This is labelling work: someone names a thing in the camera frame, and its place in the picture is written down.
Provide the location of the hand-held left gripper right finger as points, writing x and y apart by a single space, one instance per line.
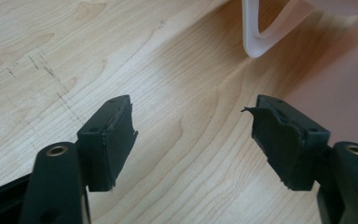
286 146

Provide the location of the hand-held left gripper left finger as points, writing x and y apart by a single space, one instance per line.
105 146

